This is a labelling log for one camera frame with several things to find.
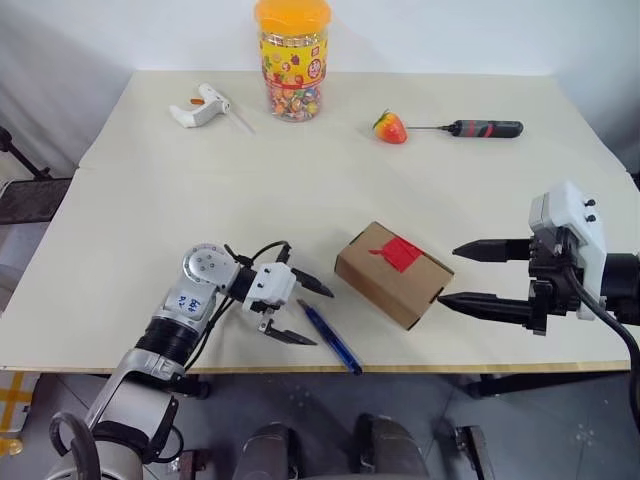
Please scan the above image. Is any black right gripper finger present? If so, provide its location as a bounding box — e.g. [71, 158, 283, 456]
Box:
[450, 238, 532, 264]
[436, 291, 533, 331]

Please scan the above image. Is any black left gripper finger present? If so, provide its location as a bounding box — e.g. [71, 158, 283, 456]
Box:
[290, 268, 336, 300]
[258, 320, 320, 347]

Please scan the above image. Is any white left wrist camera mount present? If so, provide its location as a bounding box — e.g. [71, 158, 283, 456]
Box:
[243, 262, 296, 314]

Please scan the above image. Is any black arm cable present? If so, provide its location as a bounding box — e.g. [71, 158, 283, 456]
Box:
[182, 241, 292, 374]
[564, 254, 640, 441]

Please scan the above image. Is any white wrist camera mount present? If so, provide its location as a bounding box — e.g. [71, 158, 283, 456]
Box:
[243, 262, 296, 314]
[529, 179, 609, 321]

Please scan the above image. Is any black tripod stand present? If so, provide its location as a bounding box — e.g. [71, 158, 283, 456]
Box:
[0, 127, 51, 180]

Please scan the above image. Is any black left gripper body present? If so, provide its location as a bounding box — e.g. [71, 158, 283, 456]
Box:
[247, 298, 289, 334]

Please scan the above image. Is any black and red screwdriver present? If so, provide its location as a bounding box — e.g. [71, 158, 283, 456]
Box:
[405, 119, 525, 139]

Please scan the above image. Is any black mesh seat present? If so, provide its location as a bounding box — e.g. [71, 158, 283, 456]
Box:
[0, 178, 71, 225]

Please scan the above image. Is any black table leg with caster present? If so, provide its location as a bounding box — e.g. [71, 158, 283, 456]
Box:
[169, 374, 211, 401]
[472, 372, 631, 399]

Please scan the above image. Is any dark rounded shape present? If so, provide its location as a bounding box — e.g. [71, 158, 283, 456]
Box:
[353, 413, 426, 480]
[243, 422, 304, 480]

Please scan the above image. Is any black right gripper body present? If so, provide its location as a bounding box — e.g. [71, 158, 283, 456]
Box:
[525, 226, 587, 337]

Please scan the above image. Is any blue pen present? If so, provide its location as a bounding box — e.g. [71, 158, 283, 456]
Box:
[296, 298, 364, 376]

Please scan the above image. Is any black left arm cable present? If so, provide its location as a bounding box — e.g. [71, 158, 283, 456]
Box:
[182, 241, 292, 374]

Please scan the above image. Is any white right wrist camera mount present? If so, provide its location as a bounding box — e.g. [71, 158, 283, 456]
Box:
[529, 179, 609, 321]

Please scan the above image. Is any candy jar with orange lid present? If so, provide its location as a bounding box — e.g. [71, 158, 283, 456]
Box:
[253, 0, 332, 123]

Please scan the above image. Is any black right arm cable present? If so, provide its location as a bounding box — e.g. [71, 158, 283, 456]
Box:
[564, 254, 640, 441]

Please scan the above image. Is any red tape strip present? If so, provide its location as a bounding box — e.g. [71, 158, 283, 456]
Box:
[368, 238, 424, 274]

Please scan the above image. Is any brown cardboard box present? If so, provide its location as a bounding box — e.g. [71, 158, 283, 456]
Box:
[334, 221, 455, 330]

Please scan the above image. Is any white glue gun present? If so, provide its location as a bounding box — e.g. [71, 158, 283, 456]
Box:
[168, 83, 257, 135]

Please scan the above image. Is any toy strawberry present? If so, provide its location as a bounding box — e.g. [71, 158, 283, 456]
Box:
[372, 108, 409, 145]

